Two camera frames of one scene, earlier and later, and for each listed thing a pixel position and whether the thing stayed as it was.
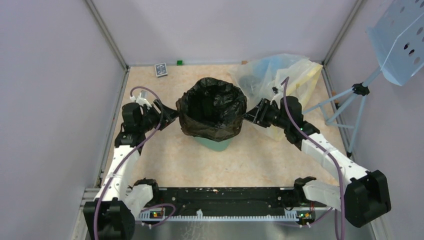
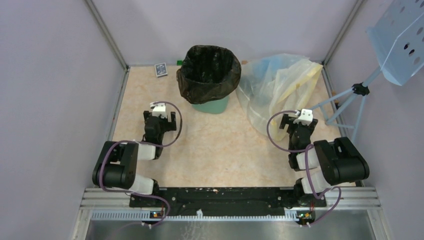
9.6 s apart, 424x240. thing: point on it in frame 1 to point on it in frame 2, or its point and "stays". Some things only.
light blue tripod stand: x=361 y=88 stays
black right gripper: x=258 y=114 to x=287 y=120
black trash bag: x=212 y=109 to x=207 y=72
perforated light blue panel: x=397 y=37 stays
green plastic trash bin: x=213 y=145 to x=215 y=107
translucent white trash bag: x=279 y=75 stays
